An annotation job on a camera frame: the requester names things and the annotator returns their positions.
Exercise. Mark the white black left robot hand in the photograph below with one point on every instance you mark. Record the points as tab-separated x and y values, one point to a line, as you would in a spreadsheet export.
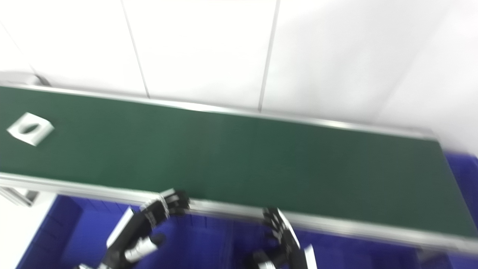
157	213

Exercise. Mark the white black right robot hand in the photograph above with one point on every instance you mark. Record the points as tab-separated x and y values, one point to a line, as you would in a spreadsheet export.
285	239

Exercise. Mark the white block with round hole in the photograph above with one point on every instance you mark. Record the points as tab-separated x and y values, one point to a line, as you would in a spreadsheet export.
37	139

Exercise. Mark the blue plastic bin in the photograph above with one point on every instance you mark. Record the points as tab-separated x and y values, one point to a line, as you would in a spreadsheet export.
354	250
67	231
466	179

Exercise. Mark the green conveyor belt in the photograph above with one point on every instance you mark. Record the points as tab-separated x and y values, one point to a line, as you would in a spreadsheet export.
239	157

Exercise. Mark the aluminium conveyor support leg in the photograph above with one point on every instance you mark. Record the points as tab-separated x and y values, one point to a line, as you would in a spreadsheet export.
18	195

